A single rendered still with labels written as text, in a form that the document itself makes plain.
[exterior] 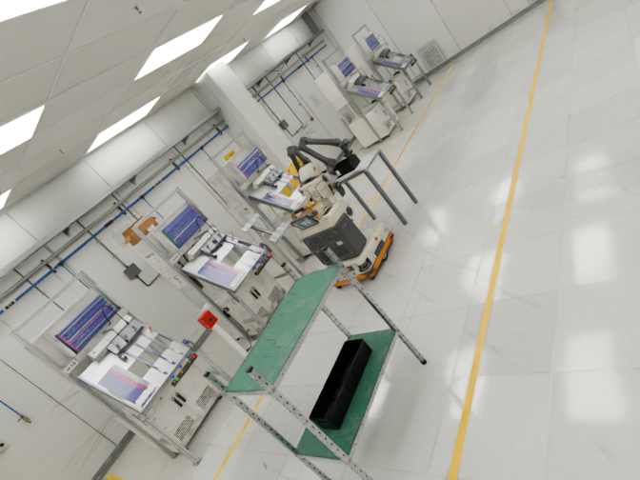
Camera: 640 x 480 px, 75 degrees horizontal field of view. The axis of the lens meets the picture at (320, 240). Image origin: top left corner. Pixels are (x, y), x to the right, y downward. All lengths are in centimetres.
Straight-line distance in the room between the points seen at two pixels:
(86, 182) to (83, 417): 300
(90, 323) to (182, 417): 126
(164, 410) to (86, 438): 169
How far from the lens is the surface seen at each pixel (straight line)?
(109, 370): 441
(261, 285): 521
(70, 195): 644
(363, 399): 261
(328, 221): 403
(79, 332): 448
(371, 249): 426
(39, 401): 593
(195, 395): 467
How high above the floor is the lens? 192
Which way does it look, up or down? 18 degrees down
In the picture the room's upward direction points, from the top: 41 degrees counter-clockwise
